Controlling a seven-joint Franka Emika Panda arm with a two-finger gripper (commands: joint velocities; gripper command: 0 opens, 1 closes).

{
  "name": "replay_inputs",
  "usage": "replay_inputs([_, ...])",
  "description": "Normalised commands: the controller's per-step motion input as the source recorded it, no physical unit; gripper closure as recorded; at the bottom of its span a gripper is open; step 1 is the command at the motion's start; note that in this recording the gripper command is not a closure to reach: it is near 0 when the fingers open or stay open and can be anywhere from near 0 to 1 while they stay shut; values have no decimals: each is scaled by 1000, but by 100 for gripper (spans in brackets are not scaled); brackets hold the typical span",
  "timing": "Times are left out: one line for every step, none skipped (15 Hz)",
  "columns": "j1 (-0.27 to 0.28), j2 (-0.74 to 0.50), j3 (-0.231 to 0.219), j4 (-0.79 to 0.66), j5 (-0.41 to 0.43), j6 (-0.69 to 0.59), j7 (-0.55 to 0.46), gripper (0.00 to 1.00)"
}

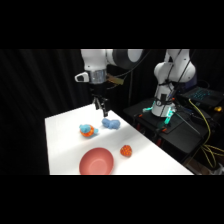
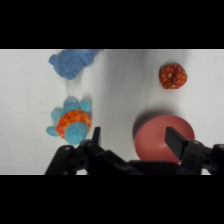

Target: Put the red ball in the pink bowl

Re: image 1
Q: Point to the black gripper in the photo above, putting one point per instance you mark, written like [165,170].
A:
[98,89]

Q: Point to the red ball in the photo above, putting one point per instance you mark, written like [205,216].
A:
[126,151]

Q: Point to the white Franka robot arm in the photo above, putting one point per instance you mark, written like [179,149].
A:
[173,71]

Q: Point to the pink bowl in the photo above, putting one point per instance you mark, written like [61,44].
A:
[96,162]

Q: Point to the blue and orange plush toy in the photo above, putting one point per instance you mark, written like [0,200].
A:
[87,130]

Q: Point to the black curtain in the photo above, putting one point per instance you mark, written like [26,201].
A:
[33,86]

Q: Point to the black robot stand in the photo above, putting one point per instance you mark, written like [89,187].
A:
[186,133]

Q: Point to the laptop with lit keyboard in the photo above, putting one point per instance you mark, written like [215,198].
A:
[203,95]

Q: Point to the small yellow object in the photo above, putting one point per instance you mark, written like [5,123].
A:
[217,108]

